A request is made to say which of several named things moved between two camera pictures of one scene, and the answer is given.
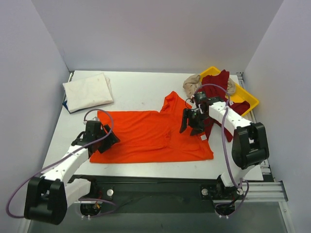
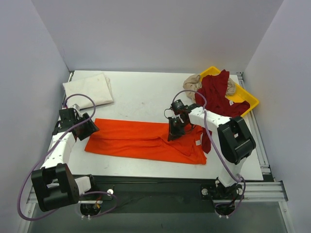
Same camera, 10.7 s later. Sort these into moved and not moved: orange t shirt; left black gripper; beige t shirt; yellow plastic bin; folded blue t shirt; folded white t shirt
Moved: left black gripper; orange t shirt
Not moved: yellow plastic bin; beige t shirt; folded blue t shirt; folded white t shirt
